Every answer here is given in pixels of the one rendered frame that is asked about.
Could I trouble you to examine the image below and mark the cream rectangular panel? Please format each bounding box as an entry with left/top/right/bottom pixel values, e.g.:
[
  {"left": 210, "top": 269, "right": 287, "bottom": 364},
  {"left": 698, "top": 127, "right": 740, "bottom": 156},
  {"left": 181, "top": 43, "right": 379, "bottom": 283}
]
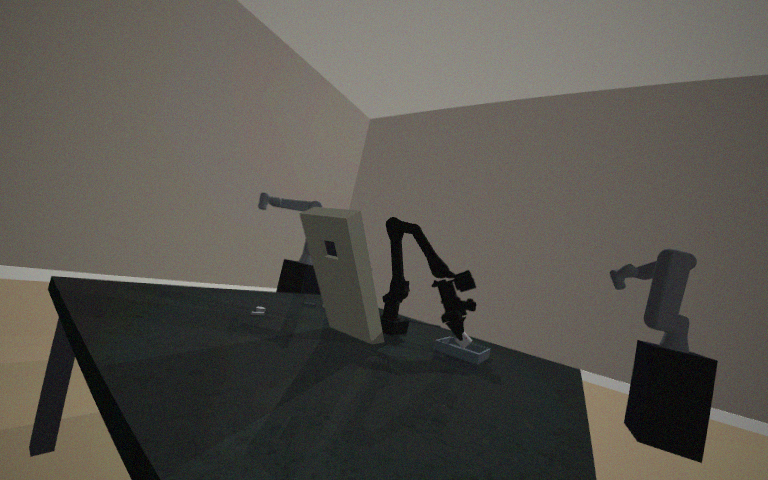
[{"left": 300, "top": 207, "right": 384, "bottom": 344}]

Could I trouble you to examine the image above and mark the white round filter cartridge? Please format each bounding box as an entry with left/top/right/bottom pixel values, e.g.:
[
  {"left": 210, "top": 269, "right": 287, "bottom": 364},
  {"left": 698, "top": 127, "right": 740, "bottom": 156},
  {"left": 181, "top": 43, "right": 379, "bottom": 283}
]
[{"left": 455, "top": 332, "right": 473, "bottom": 349}]

